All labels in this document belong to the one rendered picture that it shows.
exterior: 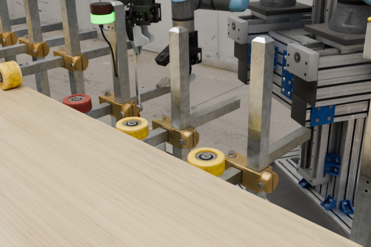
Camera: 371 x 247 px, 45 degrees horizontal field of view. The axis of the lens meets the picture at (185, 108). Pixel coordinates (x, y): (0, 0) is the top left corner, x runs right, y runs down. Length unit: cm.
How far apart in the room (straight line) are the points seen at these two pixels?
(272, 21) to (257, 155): 97
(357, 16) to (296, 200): 94
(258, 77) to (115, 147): 35
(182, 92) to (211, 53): 344
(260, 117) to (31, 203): 49
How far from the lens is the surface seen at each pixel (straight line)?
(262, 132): 101
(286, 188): 219
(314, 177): 200
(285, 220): 80
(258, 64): 95
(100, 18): 125
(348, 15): 150
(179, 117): 117
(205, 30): 457
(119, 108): 136
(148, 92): 147
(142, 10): 131
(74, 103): 129
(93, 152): 102
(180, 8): 150
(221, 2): 153
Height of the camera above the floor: 137
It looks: 23 degrees down
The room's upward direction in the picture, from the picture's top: 1 degrees counter-clockwise
